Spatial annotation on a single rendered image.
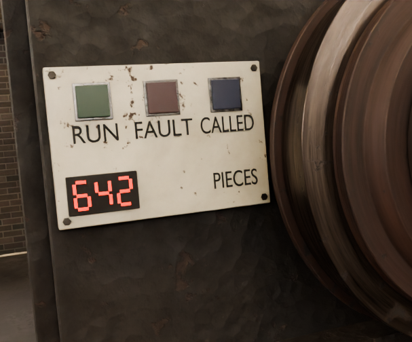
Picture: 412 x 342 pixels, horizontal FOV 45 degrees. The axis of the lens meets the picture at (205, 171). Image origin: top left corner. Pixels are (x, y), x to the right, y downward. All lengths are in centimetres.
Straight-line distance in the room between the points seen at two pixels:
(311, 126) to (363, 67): 8
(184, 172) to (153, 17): 19
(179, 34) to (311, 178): 25
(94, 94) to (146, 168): 10
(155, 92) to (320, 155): 20
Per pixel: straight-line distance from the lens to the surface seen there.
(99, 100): 58
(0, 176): 656
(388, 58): 55
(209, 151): 61
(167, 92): 59
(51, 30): 61
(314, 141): 52
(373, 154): 52
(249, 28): 67
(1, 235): 662
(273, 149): 57
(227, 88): 62
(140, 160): 59
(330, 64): 53
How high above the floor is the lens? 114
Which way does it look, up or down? 3 degrees down
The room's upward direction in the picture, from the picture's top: 5 degrees counter-clockwise
